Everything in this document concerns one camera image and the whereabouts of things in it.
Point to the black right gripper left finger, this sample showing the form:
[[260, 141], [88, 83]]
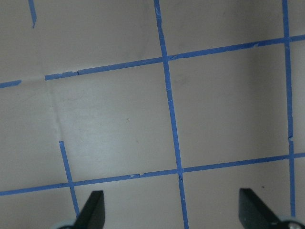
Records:
[[92, 216]]

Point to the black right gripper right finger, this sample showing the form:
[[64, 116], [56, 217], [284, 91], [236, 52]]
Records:
[[255, 214]]

